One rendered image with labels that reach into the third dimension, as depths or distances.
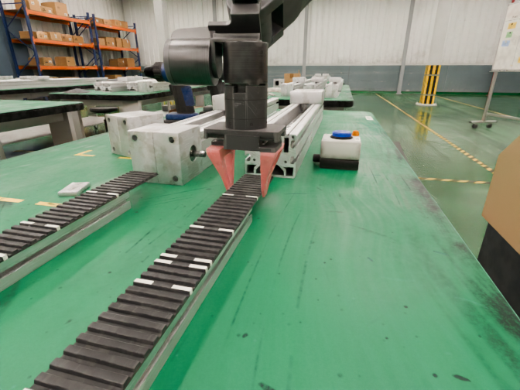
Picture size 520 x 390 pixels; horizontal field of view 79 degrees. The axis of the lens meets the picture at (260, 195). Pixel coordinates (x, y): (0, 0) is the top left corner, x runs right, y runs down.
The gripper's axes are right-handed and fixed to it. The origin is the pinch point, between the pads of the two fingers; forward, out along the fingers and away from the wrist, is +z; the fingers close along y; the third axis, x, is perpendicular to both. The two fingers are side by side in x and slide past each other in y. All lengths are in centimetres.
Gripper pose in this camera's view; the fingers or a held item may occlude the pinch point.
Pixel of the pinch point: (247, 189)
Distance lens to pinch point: 46.6
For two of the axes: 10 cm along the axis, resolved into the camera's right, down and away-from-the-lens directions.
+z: 0.0, 9.3, 3.7
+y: -9.7, -1.0, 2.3
